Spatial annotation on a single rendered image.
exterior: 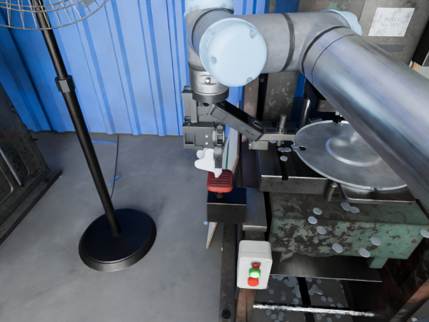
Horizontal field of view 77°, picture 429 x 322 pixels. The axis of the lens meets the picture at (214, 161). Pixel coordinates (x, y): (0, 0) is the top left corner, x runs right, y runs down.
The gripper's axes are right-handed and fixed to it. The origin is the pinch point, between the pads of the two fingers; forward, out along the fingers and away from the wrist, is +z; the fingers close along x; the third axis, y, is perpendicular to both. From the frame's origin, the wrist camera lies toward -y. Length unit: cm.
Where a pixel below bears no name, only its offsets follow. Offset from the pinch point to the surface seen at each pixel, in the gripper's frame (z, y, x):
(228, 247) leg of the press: 75, -4, -32
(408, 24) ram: -28.5, -36.8, -14.5
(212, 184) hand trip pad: 1.5, 1.6, 2.5
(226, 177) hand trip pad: 1.7, -1.7, -0.1
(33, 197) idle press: 75, 113, -59
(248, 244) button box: 14.9, -7.4, 8.3
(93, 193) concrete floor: 78, 81, -68
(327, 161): -0.5, -25.3, -5.1
